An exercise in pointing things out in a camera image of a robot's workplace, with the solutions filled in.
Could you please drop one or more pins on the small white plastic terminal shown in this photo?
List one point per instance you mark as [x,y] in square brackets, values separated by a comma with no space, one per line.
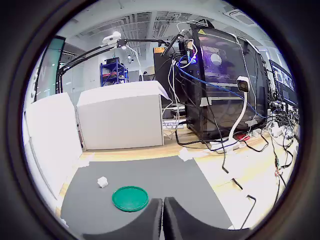
[102,182]

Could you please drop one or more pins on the round green lid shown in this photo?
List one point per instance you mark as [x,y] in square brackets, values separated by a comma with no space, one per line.
[130,198]

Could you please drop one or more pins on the dark grey mat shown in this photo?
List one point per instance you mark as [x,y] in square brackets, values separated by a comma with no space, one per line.
[125,172]

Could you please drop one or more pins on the white masking tape patch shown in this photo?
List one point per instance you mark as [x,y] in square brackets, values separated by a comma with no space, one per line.
[63,222]
[186,154]
[85,162]

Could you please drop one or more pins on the white power strip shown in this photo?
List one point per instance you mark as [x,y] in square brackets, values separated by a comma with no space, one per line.
[232,144]

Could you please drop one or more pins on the white partition box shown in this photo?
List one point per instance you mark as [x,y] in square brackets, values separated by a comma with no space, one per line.
[55,125]
[32,160]
[120,117]

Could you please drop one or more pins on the black computer tower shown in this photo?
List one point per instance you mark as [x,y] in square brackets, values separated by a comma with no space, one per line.
[225,112]

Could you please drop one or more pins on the white power adapter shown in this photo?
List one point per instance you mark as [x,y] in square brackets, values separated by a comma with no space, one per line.
[277,131]

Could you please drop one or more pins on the black equipment case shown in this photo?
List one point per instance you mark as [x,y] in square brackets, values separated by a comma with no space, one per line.
[162,75]

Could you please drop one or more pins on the white gooseneck webcam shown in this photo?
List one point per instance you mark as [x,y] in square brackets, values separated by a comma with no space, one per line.
[243,85]

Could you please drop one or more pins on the blue metal shelf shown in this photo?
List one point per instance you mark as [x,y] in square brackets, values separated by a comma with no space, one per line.
[102,75]

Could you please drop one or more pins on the black computer monitor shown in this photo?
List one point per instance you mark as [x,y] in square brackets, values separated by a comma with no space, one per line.
[282,75]

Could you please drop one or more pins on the dark glass panel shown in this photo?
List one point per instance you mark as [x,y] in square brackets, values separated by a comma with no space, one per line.
[50,70]

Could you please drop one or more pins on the black boom stand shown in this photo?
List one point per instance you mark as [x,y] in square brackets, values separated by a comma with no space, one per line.
[150,40]

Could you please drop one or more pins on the white boom camera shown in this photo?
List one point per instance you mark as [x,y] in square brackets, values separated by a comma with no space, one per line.
[110,39]

